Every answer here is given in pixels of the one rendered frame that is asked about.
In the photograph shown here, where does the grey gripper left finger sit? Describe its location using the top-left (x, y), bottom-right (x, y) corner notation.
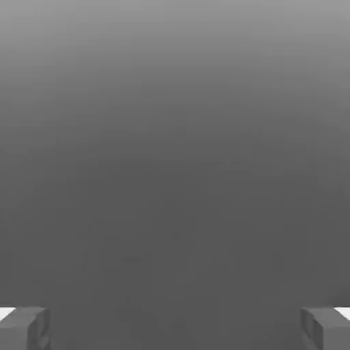
top-left (0, 306), bottom-right (52, 350)

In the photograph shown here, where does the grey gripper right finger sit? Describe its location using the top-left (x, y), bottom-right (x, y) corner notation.
top-left (299, 306), bottom-right (350, 350)

